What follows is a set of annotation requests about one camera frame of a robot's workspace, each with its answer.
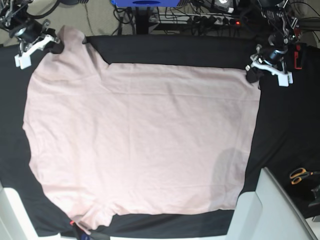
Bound white bin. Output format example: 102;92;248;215
225;167;317;240
0;184;39;240

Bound pink T-shirt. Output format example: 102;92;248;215
23;26;261;230

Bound white power strip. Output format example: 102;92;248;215
149;13;237;26

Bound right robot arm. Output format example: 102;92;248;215
0;0;64;70

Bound blue plastic box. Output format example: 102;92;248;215
111;0;180;8

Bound white bin right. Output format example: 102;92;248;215
225;167;317;240

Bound white bin left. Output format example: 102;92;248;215
0;184;39;240

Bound red black clamp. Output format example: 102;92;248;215
69;220;91;240

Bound black table leg post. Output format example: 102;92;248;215
135;7;151;35

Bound orange handled scissors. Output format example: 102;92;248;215
289;167;320;185

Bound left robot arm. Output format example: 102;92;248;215
245;0;299;87

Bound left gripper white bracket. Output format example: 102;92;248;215
245;44;293;87

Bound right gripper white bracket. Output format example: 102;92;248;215
14;28;65;69

